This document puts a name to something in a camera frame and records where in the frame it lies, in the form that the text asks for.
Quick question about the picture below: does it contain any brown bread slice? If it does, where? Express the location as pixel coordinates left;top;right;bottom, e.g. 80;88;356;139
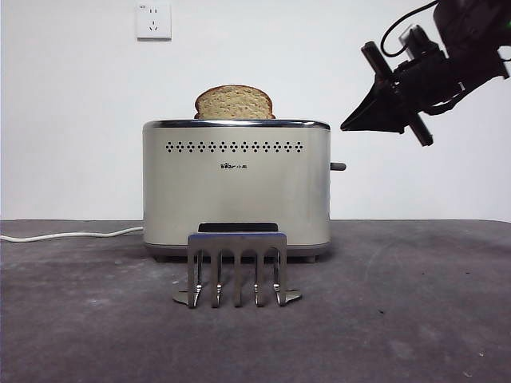
194;84;277;120

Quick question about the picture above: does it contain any cream steel toaster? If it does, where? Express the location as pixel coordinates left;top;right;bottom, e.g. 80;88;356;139
142;118;332;264

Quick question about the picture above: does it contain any steel bread rack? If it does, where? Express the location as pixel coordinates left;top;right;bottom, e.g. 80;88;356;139
171;221;303;309

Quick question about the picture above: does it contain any pale grey right wrist camera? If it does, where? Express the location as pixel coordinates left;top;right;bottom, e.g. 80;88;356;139
398;24;440;61

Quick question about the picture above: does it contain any thin black camera cable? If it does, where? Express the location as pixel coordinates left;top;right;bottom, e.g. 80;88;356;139
381;0;438;57

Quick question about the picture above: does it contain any white wall socket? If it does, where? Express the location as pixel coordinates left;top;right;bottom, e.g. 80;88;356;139
136;2;172;41

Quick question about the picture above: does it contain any white power cable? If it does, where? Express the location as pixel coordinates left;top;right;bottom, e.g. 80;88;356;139
0;226;145;243

